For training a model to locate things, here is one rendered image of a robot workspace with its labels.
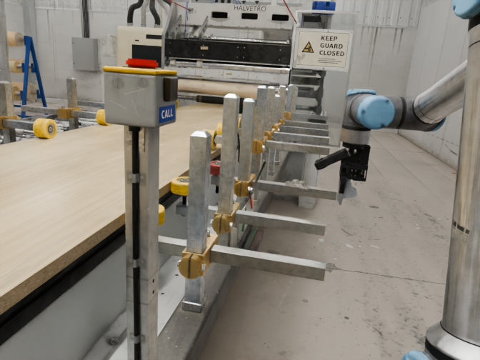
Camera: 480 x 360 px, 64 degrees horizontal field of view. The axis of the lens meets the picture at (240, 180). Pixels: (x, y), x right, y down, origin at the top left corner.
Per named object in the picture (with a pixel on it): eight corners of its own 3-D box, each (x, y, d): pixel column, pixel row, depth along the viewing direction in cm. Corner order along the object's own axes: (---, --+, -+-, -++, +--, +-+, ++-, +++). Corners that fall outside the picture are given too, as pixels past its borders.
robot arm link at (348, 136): (342, 129, 118) (341, 125, 127) (340, 144, 119) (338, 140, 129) (372, 132, 116) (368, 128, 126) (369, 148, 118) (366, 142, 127)
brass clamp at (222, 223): (241, 218, 116) (242, 203, 115) (231, 236, 104) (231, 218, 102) (221, 215, 118) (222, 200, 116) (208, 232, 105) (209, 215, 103)
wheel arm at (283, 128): (328, 136, 199) (328, 128, 198) (328, 136, 196) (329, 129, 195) (235, 126, 209) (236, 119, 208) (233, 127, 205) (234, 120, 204)
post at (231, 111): (228, 259, 113) (240, 93, 99) (226, 265, 109) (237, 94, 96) (217, 257, 113) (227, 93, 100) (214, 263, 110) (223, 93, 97)
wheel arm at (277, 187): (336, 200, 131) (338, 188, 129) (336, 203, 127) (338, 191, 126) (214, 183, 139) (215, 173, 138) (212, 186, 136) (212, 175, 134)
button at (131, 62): (163, 74, 50) (163, 61, 50) (149, 73, 46) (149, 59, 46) (135, 72, 51) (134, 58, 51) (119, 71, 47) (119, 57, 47)
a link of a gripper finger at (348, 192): (355, 209, 125) (359, 182, 123) (336, 206, 126) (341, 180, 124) (354, 206, 128) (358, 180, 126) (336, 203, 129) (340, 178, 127)
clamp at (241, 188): (254, 187, 139) (256, 173, 138) (247, 198, 127) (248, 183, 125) (239, 185, 140) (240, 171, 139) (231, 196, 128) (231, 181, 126)
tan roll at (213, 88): (316, 103, 352) (317, 89, 348) (315, 103, 340) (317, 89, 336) (170, 91, 378) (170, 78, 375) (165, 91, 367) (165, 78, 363)
